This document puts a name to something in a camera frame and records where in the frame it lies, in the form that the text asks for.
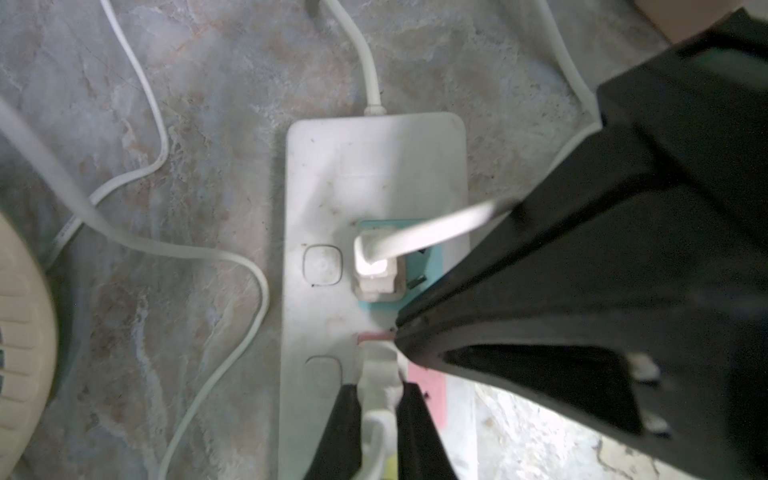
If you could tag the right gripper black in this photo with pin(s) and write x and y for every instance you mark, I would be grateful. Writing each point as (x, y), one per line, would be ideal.
(628, 290)

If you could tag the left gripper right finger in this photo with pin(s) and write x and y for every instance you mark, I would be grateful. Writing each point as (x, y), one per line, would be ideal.
(421, 454)

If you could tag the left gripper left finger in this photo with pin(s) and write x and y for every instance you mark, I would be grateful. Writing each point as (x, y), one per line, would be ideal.
(338, 455)

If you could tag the cream round desk fan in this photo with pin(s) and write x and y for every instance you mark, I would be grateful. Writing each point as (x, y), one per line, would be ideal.
(29, 341)

